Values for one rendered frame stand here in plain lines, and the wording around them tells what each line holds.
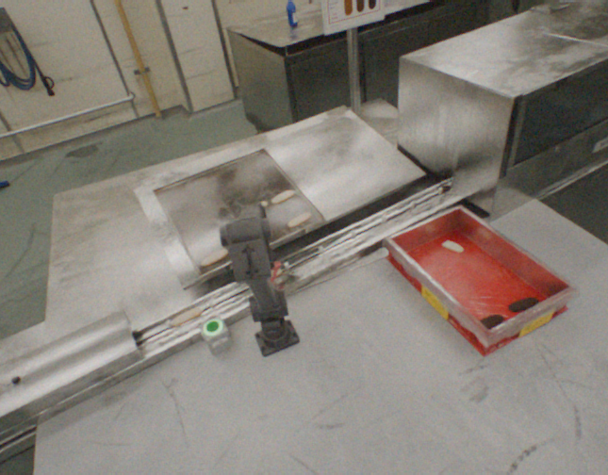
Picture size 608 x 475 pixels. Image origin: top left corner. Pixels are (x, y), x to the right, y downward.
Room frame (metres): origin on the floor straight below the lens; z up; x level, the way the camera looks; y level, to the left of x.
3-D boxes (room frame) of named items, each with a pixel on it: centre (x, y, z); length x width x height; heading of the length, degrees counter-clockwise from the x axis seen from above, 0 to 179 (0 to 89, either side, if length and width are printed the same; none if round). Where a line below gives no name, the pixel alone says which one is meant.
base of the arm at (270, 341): (0.82, 0.14, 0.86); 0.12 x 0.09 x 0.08; 108
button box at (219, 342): (0.84, 0.32, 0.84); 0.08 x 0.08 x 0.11; 25
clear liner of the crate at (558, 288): (0.93, -0.48, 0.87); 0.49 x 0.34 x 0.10; 21
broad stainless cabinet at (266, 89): (3.81, -0.65, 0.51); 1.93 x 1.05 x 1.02; 115
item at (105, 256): (1.58, 0.16, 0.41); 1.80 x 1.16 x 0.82; 108
